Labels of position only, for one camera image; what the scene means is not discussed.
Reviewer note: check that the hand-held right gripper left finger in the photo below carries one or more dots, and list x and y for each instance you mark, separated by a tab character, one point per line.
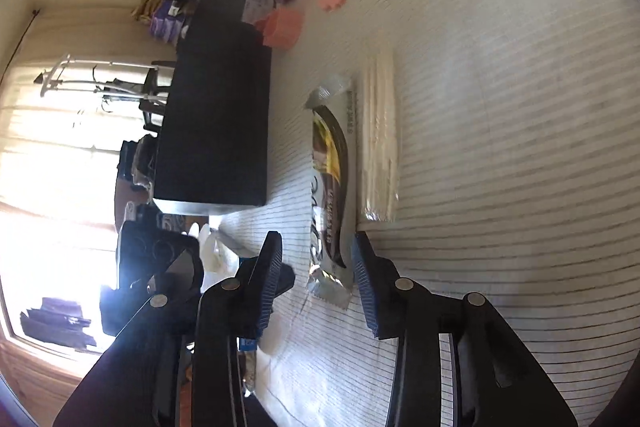
265	292

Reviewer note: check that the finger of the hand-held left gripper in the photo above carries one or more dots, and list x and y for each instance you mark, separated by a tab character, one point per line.
286	278

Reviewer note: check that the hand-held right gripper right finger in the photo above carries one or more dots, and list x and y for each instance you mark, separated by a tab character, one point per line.
370	292

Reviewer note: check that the white wrapper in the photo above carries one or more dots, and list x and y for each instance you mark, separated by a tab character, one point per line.
217	257

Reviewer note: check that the yellow picture chocolate bar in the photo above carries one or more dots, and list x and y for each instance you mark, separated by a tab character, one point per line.
330	167

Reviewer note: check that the black box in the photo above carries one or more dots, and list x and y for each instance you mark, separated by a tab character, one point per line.
215	107

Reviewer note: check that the window curtain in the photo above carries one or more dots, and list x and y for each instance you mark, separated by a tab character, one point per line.
60	147

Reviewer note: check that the pack of white sticks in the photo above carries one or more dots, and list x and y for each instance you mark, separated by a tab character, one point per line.
380	137

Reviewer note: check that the striped white cloth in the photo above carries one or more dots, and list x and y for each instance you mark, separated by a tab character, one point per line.
500	157

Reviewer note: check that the stack of purple packets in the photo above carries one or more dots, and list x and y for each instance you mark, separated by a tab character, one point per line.
167	24

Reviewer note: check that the pink flower-shaped cup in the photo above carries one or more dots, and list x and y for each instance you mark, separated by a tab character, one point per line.
282	29

